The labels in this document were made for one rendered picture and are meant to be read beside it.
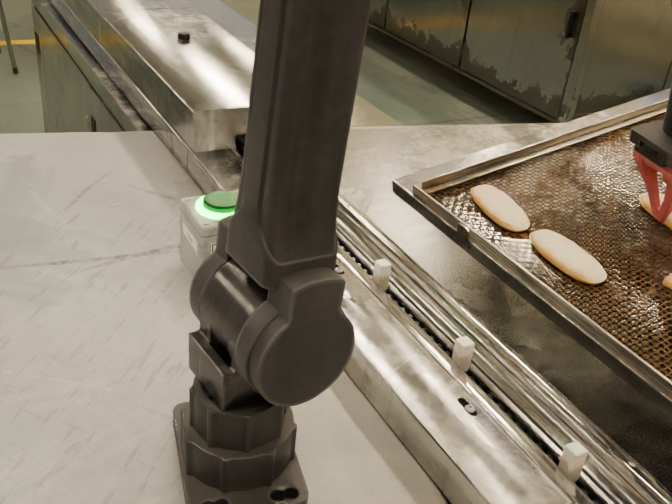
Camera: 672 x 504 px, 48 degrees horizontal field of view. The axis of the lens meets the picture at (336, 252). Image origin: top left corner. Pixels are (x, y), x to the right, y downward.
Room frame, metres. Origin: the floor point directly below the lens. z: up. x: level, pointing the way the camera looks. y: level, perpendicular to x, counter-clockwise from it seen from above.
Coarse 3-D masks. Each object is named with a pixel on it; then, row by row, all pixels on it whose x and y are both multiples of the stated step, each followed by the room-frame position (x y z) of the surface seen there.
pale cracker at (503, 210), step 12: (480, 192) 0.78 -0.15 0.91; (492, 192) 0.78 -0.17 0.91; (480, 204) 0.76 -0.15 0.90; (492, 204) 0.75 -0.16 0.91; (504, 204) 0.75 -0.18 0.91; (516, 204) 0.76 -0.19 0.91; (492, 216) 0.74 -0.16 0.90; (504, 216) 0.73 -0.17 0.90; (516, 216) 0.73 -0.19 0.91; (516, 228) 0.71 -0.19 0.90
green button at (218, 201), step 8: (216, 192) 0.71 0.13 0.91; (224, 192) 0.71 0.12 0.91; (232, 192) 0.71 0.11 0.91; (208, 200) 0.69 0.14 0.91; (216, 200) 0.69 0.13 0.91; (224, 200) 0.69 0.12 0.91; (232, 200) 0.70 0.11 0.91; (208, 208) 0.68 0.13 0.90; (216, 208) 0.68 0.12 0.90; (224, 208) 0.68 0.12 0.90; (232, 208) 0.68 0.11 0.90
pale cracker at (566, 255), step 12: (540, 240) 0.68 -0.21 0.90; (552, 240) 0.68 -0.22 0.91; (564, 240) 0.68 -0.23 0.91; (540, 252) 0.67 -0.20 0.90; (552, 252) 0.66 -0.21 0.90; (564, 252) 0.66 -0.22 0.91; (576, 252) 0.66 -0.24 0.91; (564, 264) 0.64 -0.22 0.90; (576, 264) 0.64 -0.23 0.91; (588, 264) 0.64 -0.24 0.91; (576, 276) 0.63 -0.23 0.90; (588, 276) 0.63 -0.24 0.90; (600, 276) 0.63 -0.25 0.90
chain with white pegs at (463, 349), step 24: (240, 144) 1.00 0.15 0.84; (360, 264) 0.71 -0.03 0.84; (384, 264) 0.66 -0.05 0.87; (384, 288) 0.66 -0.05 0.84; (408, 312) 0.63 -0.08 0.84; (432, 336) 0.59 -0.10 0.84; (456, 360) 0.54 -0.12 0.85; (480, 384) 0.53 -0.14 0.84; (504, 408) 0.50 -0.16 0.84; (528, 432) 0.47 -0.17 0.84; (552, 456) 0.45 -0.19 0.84; (576, 456) 0.42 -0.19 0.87; (576, 480) 0.42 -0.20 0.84
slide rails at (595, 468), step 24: (360, 240) 0.74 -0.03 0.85; (408, 288) 0.65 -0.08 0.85; (432, 312) 0.61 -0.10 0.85; (456, 336) 0.58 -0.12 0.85; (480, 360) 0.55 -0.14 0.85; (504, 384) 0.52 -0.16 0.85; (528, 408) 0.49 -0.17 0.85; (552, 432) 0.46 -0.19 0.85; (600, 480) 0.42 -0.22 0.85; (624, 480) 0.42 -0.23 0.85
